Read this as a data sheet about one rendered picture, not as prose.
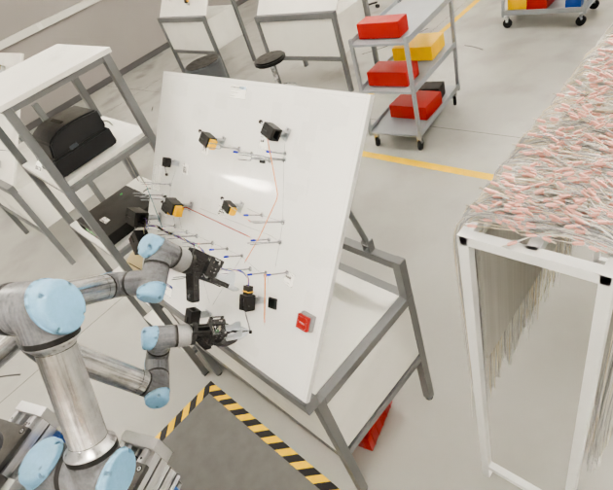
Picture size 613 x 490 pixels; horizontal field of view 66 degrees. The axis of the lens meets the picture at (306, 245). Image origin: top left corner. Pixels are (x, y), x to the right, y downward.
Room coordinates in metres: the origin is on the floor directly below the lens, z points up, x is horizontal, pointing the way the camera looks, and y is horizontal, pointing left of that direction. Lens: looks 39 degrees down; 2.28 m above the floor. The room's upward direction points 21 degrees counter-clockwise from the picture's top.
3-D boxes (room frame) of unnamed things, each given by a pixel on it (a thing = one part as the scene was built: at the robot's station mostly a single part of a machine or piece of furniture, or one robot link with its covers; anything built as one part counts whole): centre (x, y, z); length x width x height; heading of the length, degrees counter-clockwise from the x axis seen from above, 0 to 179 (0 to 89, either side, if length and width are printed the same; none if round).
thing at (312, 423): (1.21, 0.34, 0.60); 0.55 x 0.03 x 0.39; 33
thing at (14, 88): (2.32, 0.84, 0.93); 0.61 x 0.50 x 1.85; 33
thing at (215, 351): (1.67, 0.64, 0.60); 0.55 x 0.02 x 0.39; 33
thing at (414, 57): (3.88, -1.42, 0.54); 0.99 x 0.50 x 1.08; 131
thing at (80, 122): (2.21, 0.83, 1.56); 0.30 x 0.23 x 0.19; 125
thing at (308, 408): (1.43, 0.51, 0.83); 1.18 x 0.05 x 0.06; 33
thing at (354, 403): (1.61, 0.24, 0.60); 1.17 x 0.58 x 0.40; 33
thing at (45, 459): (0.71, 0.76, 1.33); 0.13 x 0.12 x 0.14; 66
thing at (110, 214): (2.24, 0.86, 1.09); 0.35 x 0.33 x 0.07; 33
